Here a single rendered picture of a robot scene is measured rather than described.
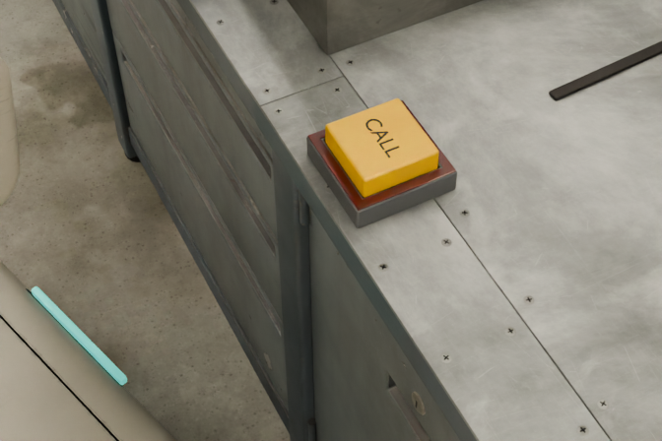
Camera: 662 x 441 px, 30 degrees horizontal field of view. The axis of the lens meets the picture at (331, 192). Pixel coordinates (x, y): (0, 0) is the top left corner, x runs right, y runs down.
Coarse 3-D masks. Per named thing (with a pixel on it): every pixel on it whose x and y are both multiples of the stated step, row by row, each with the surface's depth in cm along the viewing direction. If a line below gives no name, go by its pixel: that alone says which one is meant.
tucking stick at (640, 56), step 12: (648, 48) 97; (660, 48) 97; (624, 60) 96; (636, 60) 96; (600, 72) 95; (612, 72) 95; (564, 84) 94; (576, 84) 94; (588, 84) 94; (552, 96) 94; (564, 96) 94
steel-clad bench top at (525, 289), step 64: (192, 0) 101; (256, 0) 101; (512, 0) 101; (576, 0) 101; (640, 0) 101; (256, 64) 96; (320, 64) 96; (384, 64) 96; (448, 64) 96; (512, 64) 96; (576, 64) 96; (640, 64) 96; (320, 128) 92; (448, 128) 92; (512, 128) 92; (576, 128) 92; (640, 128) 92; (320, 192) 88; (448, 192) 88; (512, 192) 88; (576, 192) 88; (640, 192) 88; (384, 256) 84; (448, 256) 84; (512, 256) 84; (576, 256) 84; (640, 256) 84; (448, 320) 81; (512, 320) 81; (576, 320) 81; (640, 320) 81; (448, 384) 78; (512, 384) 78; (576, 384) 78; (640, 384) 78
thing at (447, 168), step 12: (408, 108) 90; (324, 132) 89; (324, 156) 87; (444, 156) 87; (336, 168) 87; (444, 168) 87; (348, 180) 86; (420, 180) 86; (432, 180) 86; (348, 192) 85; (384, 192) 85; (396, 192) 85; (360, 204) 85; (372, 204) 85
